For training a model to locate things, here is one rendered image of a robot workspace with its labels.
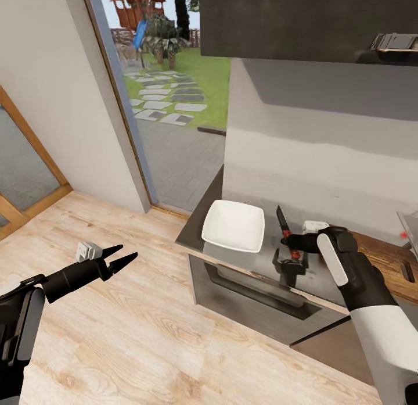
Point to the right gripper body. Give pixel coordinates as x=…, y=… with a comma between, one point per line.
x=300, y=243

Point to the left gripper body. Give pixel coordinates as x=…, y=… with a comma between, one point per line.
x=80, y=274

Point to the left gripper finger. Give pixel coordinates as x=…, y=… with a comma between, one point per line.
x=109, y=251
x=119, y=264

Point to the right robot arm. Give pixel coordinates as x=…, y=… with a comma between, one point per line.
x=389, y=339

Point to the parer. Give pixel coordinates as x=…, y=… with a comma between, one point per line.
x=286, y=231

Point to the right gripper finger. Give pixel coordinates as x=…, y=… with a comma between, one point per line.
x=285, y=241

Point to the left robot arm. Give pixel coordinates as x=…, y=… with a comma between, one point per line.
x=22, y=304

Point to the bowl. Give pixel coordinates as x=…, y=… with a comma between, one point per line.
x=235, y=226

